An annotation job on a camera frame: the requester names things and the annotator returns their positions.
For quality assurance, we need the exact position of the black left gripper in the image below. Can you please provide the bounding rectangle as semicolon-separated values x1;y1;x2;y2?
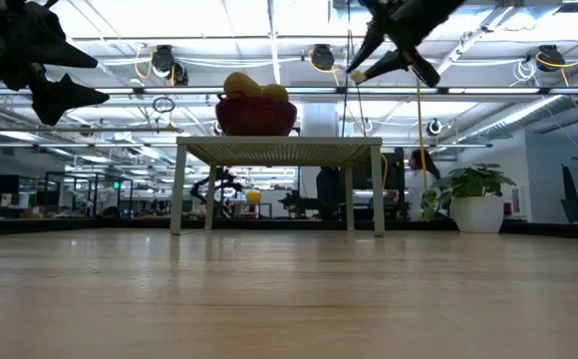
0;0;112;127

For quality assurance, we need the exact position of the green plant in white pot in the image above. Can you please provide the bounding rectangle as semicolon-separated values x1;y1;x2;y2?
421;163;518;234

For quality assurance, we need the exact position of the thin black hanging cable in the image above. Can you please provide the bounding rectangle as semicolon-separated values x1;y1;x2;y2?
341;0;369;137

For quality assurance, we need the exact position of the person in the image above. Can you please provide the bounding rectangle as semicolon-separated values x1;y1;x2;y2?
404;148;442;221
316;167;344;220

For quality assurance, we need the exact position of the green perforated metal shelf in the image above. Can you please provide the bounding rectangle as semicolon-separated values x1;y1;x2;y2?
169;136;387;238

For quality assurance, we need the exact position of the purple plastic colander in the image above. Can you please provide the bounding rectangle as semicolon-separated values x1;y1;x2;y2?
214;91;299;138

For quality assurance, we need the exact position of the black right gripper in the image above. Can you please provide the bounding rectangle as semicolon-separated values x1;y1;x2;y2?
345;0;467;89

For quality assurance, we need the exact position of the long yellow cable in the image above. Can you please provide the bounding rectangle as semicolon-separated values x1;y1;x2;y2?
413;79;429;193

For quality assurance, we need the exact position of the brown kiwi fruit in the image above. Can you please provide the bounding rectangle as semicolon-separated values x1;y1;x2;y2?
261;83;290;103
222;71;264;99

